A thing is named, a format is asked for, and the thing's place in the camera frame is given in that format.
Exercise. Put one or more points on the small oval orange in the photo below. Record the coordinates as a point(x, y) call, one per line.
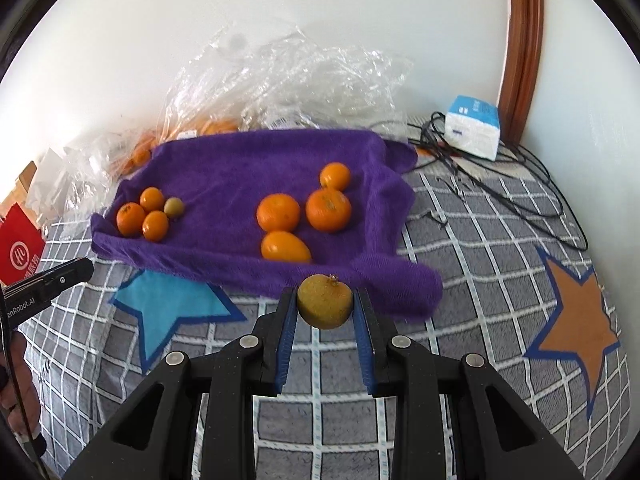
point(155, 225)

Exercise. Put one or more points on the wooden board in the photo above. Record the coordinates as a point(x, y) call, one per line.
point(17, 185)

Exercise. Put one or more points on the orange in plastic bag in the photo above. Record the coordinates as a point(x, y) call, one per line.
point(142, 142)
point(139, 157)

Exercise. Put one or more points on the person's left hand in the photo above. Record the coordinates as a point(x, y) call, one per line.
point(20, 385)

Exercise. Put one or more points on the large oval orange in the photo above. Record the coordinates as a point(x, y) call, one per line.
point(285, 247)

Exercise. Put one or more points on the medium round orange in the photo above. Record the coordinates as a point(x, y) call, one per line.
point(334, 175)

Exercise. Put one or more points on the grey checkered blanket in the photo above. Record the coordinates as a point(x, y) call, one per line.
point(475, 270)

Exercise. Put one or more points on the white blue tissue pack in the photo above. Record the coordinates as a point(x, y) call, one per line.
point(472, 127)

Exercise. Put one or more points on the round mandarin orange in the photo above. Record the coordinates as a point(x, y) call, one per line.
point(278, 214)

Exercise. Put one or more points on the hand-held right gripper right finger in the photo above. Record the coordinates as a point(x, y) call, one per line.
point(366, 345)

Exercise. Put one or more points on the clear zip bag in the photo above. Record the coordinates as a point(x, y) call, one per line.
point(50, 175)

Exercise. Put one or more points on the large orange with stem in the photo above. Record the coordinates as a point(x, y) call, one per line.
point(328, 209)

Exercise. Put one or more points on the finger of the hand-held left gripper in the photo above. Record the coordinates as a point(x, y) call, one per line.
point(65, 272)

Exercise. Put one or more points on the crumpled clear plastic bag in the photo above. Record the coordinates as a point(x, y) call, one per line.
point(300, 80)

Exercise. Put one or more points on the small round orange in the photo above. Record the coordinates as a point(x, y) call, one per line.
point(151, 199)

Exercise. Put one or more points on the small spotted orange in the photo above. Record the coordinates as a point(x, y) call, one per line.
point(131, 219)

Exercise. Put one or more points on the small green kiwi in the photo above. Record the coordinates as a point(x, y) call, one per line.
point(173, 207)

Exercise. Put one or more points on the clear plastic bag with produce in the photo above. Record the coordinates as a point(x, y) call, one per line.
point(95, 160)

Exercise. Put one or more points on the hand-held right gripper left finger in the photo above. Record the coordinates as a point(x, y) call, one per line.
point(284, 345)

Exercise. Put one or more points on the red box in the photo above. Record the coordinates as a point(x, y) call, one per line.
point(17, 255)

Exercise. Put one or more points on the purple towel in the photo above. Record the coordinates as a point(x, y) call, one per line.
point(240, 175)

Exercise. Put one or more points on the brown wooden door frame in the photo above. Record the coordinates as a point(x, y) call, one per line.
point(522, 50)

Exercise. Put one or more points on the brown green kiwi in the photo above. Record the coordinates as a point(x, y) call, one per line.
point(325, 302)

